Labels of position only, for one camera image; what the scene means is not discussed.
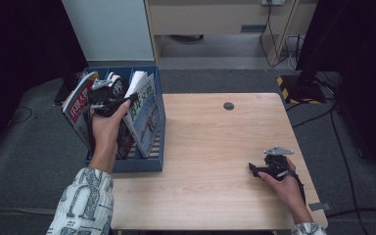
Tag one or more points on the white power strip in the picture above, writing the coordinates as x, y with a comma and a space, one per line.
272, 2

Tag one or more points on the person's left hand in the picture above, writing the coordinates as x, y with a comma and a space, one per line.
106, 137

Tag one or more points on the light wooden desk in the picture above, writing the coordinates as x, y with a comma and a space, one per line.
209, 19

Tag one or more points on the blue plastic file rack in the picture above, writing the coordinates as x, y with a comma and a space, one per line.
143, 166

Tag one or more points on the grey tape piece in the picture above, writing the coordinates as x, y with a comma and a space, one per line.
319, 206

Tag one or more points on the white snowy scene magazine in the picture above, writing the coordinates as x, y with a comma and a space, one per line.
147, 120

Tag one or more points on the grey round table grommet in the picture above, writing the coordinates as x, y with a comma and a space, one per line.
228, 106

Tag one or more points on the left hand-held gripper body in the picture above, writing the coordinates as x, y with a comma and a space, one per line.
103, 99

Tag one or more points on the black curtain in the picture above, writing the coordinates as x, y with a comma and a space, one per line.
365, 49
13, 49

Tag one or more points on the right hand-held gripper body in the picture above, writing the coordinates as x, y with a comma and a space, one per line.
275, 166

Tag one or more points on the white cabinet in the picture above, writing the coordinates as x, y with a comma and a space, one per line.
111, 29

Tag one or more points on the red header portrait magazine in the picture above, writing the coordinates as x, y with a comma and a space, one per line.
78, 104

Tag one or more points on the dark blue illustrated magazine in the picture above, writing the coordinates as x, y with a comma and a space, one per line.
118, 85

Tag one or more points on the person's right hand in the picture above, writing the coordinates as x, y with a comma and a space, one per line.
289, 192

